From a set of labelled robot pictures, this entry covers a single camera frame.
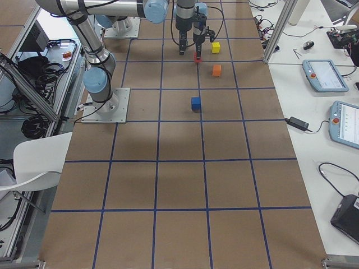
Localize black power brick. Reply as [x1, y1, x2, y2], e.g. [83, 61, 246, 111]
[285, 117, 309, 131]

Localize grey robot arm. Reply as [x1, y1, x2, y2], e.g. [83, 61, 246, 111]
[37, 1, 169, 114]
[99, 1, 215, 62]

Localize blue wooden block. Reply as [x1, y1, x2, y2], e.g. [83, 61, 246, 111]
[191, 96, 201, 113]

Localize red wooden block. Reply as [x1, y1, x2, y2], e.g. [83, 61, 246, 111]
[194, 52, 202, 63]

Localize teach pendant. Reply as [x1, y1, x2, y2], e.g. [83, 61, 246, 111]
[329, 101, 358, 148]
[302, 59, 349, 92]

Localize black tablet device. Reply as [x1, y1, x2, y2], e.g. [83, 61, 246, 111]
[330, 194, 358, 244]

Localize brown paper table cover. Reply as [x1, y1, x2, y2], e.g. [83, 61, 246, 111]
[39, 1, 326, 268]

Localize upper teach pendant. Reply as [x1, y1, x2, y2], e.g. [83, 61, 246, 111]
[302, 59, 349, 92]

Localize orange wooden block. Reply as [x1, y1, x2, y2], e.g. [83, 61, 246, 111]
[212, 64, 222, 77]

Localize white chair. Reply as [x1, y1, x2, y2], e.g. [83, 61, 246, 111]
[1, 132, 72, 192]

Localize lower teach pendant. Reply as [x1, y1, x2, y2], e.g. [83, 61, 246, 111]
[329, 101, 358, 148]

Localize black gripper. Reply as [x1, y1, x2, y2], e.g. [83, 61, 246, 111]
[176, 14, 194, 55]
[193, 21, 206, 56]

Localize yellow wooden block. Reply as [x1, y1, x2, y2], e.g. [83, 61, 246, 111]
[211, 42, 221, 54]

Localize aluminium frame post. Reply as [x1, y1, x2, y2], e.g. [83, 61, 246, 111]
[263, 0, 297, 64]

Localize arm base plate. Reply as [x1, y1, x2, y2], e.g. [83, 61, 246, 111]
[81, 88, 130, 124]
[103, 17, 140, 39]

